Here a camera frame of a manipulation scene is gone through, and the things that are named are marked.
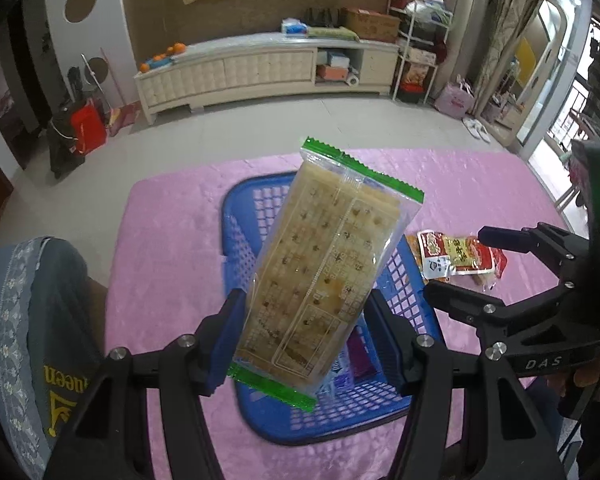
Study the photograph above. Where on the dark brown door frame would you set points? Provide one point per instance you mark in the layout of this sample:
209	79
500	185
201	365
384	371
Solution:
30	55

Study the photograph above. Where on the dark bottles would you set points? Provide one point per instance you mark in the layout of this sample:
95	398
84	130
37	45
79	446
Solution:
321	17

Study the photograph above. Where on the black bag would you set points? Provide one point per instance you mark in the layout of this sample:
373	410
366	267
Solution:
62	146

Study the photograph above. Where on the person's right leg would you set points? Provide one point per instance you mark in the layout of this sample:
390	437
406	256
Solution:
550	410

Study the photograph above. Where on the white framed standing mirror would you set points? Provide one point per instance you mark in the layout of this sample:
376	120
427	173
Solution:
535	60

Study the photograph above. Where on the red yellow snack packet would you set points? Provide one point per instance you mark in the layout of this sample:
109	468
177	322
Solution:
475	256

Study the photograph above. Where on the pink quilted bed cover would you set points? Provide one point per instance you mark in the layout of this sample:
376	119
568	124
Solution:
170	240

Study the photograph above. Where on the patterned curtain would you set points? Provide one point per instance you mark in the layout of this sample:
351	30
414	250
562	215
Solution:
511	25

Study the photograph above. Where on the person's right hand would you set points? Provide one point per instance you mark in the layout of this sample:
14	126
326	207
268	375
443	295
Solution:
590	372

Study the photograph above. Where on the mop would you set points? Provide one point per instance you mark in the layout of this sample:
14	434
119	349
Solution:
93	80

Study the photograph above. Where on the green-edged cracker packet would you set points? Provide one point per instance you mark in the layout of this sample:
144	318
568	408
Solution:
325	260

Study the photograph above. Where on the white tape roll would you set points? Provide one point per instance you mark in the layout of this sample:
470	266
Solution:
352	79

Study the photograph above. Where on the red bag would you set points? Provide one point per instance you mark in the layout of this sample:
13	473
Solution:
87	127

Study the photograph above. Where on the pink bag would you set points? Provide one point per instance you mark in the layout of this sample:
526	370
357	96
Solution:
454	102

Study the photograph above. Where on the blue white box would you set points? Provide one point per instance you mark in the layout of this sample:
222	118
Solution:
336	58

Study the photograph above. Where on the orange box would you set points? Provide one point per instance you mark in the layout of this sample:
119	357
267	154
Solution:
332	72

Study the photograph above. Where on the silver standing air conditioner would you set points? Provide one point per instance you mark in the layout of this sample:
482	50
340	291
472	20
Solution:
472	5

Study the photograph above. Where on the cream TV cabinet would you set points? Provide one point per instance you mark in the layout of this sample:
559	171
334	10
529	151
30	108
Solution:
230	72

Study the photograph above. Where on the cardboard box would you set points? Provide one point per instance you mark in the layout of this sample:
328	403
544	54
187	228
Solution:
371	25

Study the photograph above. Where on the green folded cloth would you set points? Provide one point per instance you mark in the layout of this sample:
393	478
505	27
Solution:
332	34

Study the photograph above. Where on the small round brown wall decor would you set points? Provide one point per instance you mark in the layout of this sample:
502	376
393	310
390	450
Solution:
99	66

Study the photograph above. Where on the white slipper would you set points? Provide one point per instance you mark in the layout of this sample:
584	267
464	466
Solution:
482	133
471	127

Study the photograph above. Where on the white metal rack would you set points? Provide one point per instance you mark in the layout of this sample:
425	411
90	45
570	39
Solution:
397	75

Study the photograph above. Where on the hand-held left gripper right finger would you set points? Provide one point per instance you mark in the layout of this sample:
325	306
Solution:
387	342

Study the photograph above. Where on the grey embroidered cushion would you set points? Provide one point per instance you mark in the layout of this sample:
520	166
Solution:
30	320

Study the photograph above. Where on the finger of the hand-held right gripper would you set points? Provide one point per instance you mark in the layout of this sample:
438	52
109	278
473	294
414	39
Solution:
510	240
455	300

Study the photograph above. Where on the pink broom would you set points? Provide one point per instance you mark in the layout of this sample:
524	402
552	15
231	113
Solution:
123	116

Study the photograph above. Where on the blue plastic basket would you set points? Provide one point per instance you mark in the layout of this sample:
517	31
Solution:
285	425

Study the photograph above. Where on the blue tissue box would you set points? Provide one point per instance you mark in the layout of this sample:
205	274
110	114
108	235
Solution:
294	26

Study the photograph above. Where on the blue plate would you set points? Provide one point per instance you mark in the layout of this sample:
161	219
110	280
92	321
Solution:
159	63

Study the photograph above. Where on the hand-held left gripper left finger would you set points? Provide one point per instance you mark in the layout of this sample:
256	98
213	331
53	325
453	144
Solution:
225	342

